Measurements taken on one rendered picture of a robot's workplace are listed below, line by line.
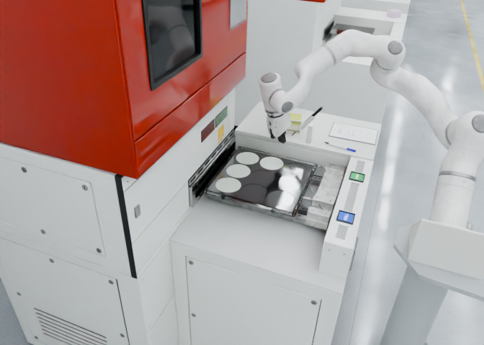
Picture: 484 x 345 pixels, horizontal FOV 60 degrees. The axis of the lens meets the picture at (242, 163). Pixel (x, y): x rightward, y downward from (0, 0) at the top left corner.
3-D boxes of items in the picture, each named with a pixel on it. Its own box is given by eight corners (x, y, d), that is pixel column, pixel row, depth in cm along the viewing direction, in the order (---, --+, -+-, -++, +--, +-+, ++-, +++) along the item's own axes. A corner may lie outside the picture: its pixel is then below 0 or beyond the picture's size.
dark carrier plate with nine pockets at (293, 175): (207, 191, 162) (207, 189, 162) (239, 149, 189) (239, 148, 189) (292, 213, 152) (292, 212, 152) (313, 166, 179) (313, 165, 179)
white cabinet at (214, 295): (180, 369, 195) (168, 240, 150) (251, 237, 270) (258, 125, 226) (314, 424, 176) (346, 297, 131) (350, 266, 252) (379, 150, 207)
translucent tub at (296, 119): (283, 132, 189) (284, 119, 185) (285, 124, 195) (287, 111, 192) (299, 134, 188) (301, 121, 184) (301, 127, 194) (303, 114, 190)
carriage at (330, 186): (305, 225, 154) (305, 219, 152) (325, 173, 182) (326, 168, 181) (326, 230, 152) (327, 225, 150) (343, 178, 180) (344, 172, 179)
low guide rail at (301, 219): (207, 198, 170) (207, 192, 169) (209, 196, 172) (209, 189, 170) (328, 231, 156) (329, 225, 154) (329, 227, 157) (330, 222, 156)
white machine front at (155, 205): (131, 276, 135) (114, 176, 113) (228, 155, 199) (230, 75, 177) (140, 279, 134) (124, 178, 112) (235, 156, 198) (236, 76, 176)
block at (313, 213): (306, 217, 153) (307, 211, 151) (308, 212, 156) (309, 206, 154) (328, 223, 151) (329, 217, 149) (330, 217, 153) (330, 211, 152)
